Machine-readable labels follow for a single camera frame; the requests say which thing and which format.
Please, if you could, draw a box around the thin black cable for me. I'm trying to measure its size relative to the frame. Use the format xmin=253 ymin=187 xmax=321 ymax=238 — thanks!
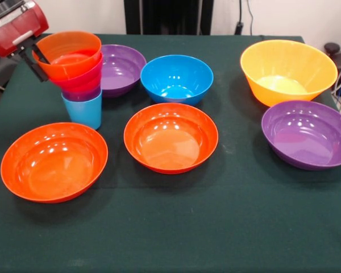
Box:
xmin=246 ymin=0 xmax=255 ymax=36

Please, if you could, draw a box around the small deep orange bowl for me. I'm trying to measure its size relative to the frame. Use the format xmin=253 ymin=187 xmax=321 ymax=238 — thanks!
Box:
xmin=31 ymin=31 xmax=102 ymax=81

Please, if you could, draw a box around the black cable with plug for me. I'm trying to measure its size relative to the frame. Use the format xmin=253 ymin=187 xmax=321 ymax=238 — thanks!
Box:
xmin=234 ymin=0 xmax=244 ymax=36

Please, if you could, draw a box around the dark green tablecloth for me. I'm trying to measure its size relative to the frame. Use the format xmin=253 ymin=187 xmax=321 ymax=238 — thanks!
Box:
xmin=0 ymin=33 xmax=341 ymax=273

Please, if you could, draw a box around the purple plastic bowl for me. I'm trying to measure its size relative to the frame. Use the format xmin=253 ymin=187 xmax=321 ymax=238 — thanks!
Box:
xmin=261 ymin=100 xmax=341 ymax=171
xmin=99 ymin=44 xmax=147 ymax=99

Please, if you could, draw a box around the blue plastic cup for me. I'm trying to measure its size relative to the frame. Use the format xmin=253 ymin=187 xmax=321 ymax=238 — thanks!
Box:
xmin=61 ymin=89 xmax=103 ymax=131

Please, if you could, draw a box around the pink plastic bowl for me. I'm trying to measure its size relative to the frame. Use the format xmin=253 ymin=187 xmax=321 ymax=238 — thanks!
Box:
xmin=49 ymin=52 xmax=104 ymax=93

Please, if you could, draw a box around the blue plastic bowl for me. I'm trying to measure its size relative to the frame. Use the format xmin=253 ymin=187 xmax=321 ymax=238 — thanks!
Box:
xmin=140 ymin=55 xmax=214 ymax=106

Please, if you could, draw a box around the large yellow-orange bowl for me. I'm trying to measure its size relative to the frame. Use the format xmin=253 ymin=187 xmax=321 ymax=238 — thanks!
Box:
xmin=240 ymin=39 xmax=339 ymax=107

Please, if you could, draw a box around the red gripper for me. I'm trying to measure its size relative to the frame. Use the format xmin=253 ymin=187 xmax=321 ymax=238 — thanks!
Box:
xmin=0 ymin=2 xmax=51 ymax=83

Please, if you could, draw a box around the wide red-orange bowl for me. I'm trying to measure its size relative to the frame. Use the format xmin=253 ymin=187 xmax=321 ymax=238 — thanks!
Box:
xmin=123 ymin=102 xmax=219 ymax=174
xmin=0 ymin=122 xmax=109 ymax=204

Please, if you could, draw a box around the purple plastic cup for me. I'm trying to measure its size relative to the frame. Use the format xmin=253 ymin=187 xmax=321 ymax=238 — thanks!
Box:
xmin=62 ymin=85 xmax=102 ymax=102

